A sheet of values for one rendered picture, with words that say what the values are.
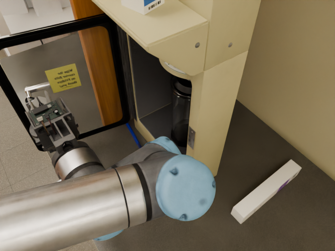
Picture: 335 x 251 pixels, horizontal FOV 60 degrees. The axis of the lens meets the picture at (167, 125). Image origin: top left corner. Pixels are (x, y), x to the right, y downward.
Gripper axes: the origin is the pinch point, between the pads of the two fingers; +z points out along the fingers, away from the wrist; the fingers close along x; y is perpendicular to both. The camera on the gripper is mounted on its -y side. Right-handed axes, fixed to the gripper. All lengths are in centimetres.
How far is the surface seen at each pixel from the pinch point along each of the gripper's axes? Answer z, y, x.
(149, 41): -23.2, 23.1, -15.4
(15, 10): 115, -34, -15
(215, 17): -24.0, 23.4, -26.9
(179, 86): -10.8, -2.9, -30.9
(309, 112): -29, -20, -69
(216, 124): -24.1, -5.4, -31.9
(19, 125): 133, -128, 14
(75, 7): 13.0, 11.8, -17.1
